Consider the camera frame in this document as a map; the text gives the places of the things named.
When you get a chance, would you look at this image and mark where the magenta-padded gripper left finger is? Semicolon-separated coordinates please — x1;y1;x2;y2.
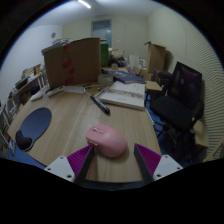
44;144;96;186

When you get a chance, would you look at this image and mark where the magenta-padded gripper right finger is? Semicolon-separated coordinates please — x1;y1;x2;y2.
133;143;184;185

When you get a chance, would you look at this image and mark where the pink computer mouse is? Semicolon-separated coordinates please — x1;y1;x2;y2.
85;124;129;158

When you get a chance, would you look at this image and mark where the dark blue mouse pad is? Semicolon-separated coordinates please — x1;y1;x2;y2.
14;107;53;152

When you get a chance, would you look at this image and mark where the black office chair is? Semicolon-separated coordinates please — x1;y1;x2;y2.
149;61;205;161

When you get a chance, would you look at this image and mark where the black pen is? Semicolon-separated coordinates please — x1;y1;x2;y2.
89;94;111;116

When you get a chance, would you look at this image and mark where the white power strip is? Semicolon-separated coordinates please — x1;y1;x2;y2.
46;85;67;98

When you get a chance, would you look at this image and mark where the white paper sheet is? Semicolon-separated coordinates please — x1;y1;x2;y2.
63;85;85;95

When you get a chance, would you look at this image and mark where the flat cardboard piece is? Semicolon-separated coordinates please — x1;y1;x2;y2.
144;80;163;93

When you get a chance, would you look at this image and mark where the white book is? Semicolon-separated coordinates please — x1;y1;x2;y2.
99;80;147;111

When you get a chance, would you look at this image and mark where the shelf unit with items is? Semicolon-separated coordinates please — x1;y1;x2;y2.
0;63;48;148

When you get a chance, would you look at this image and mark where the blue book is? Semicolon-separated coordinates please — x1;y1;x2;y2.
107;69;147;85

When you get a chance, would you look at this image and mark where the clear tape roll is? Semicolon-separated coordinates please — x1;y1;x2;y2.
97;73;115;85

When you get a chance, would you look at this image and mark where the large brown cardboard box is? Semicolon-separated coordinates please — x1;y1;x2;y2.
41;37;102;90

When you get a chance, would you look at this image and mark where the tall open cardboard box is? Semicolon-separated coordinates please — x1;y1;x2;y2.
143;41;167;74

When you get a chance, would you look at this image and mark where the green box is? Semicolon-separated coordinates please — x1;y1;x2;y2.
99;39;110;68

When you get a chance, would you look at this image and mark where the grey door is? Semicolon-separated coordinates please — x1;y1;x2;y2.
91;19;113;48

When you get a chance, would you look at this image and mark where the ceiling tube light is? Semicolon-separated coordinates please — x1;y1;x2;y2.
77;0;92;10

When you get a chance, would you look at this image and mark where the white cable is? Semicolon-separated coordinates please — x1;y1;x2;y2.
83;83;113;98

